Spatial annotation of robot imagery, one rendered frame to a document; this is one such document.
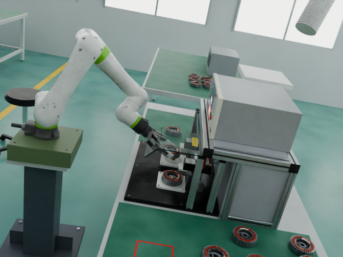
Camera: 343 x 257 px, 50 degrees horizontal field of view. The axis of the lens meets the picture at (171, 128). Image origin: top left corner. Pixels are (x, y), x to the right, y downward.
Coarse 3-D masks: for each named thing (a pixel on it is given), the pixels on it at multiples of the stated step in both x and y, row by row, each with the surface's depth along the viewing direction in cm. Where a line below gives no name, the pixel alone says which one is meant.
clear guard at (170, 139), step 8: (160, 128) 188; (168, 128) 188; (160, 136) 178; (168, 136) 180; (176, 136) 181; (184, 136) 183; (192, 136) 185; (200, 136) 186; (160, 144) 170; (168, 144) 172; (176, 144) 173; (184, 144) 175; (200, 144) 178; (152, 152) 168; (184, 152) 167; (192, 152) 169; (200, 152) 170
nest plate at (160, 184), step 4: (160, 172) 203; (160, 176) 199; (184, 176) 203; (160, 180) 196; (184, 180) 200; (160, 184) 192; (164, 184) 193; (184, 184) 196; (160, 188) 190; (164, 188) 190; (168, 188) 190; (172, 188) 190; (176, 188) 191; (180, 188) 192; (184, 192) 191
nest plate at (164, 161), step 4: (164, 156) 220; (180, 156) 224; (184, 156) 225; (160, 160) 215; (164, 160) 216; (168, 160) 217; (172, 160) 218; (176, 160) 218; (180, 160) 219; (160, 164) 212; (164, 164) 212; (168, 164) 212; (172, 164) 213; (176, 164) 214
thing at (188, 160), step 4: (184, 160) 191; (188, 160) 192; (192, 160) 192; (196, 160) 193; (180, 164) 195; (184, 164) 189; (188, 164) 189; (192, 164) 189; (180, 168) 191; (184, 168) 189; (188, 168) 189; (192, 168) 189; (204, 172) 190; (208, 172) 190; (200, 176) 192; (200, 180) 193
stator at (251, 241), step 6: (234, 228) 169; (240, 228) 169; (246, 228) 170; (234, 234) 165; (246, 234) 168; (252, 234) 167; (234, 240) 165; (240, 240) 163; (246, 240) 162; (252, 240) 163; (246, 246) 163; (252, 246) 164
